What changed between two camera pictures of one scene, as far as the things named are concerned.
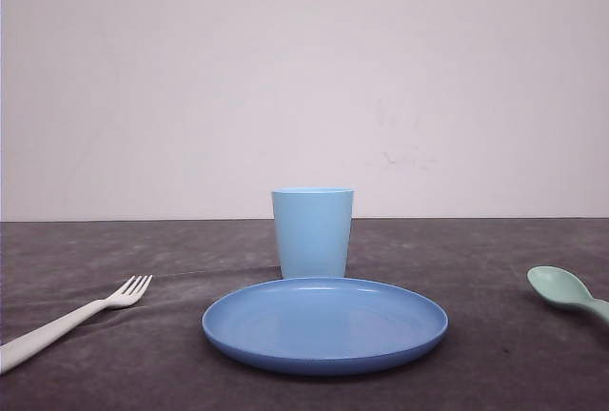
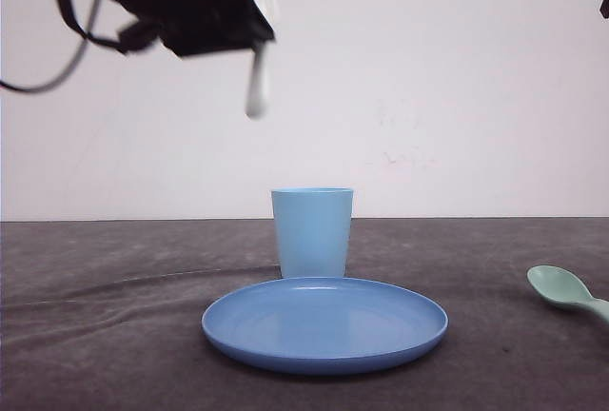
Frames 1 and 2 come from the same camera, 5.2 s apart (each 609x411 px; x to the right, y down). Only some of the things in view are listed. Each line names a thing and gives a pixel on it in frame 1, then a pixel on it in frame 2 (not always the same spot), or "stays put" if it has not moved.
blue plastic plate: x=320 y=325 stays put
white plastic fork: x=127 y=294 -> x=261 y=80
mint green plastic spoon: x=560 y=285 stays put
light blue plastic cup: x=313 y=227 stays put
